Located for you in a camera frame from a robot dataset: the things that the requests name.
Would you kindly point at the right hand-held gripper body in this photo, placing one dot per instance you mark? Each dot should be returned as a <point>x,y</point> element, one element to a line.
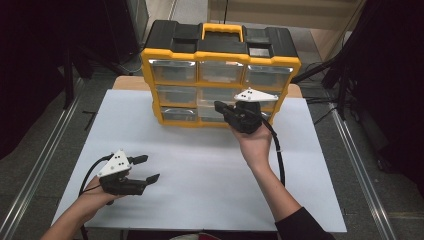
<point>255,96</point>

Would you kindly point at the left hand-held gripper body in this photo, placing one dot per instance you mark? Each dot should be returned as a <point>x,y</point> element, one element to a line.
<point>115,163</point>

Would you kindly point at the clear plastic screw drawer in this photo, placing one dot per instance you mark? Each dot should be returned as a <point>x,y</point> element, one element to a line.
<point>208,113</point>

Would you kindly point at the yellow black organizer cabinet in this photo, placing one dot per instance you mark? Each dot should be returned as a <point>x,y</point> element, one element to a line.
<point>166,53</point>

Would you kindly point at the person's left hand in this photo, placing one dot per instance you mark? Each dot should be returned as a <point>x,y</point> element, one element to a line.
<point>93,193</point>

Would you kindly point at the person's right hand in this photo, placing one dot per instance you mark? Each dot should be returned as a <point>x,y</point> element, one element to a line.
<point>255,146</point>

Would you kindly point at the black bent metal rod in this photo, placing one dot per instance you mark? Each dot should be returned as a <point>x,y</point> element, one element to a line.
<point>90,121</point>

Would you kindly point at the white table cover sheet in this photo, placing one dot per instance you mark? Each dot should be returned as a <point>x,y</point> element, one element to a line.
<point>206,160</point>

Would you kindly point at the grid of clear cabinet drawers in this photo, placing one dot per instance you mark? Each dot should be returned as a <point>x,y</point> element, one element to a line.
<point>173,71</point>

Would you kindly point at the black metal stand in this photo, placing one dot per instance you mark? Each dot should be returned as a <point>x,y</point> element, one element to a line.
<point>341,90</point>
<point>68,80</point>

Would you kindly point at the black curtain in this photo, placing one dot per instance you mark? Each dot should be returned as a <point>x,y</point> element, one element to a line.
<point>396,83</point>
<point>33,66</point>

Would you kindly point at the metal floor rail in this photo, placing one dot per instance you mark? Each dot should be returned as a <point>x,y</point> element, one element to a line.
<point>41,166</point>
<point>359,166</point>

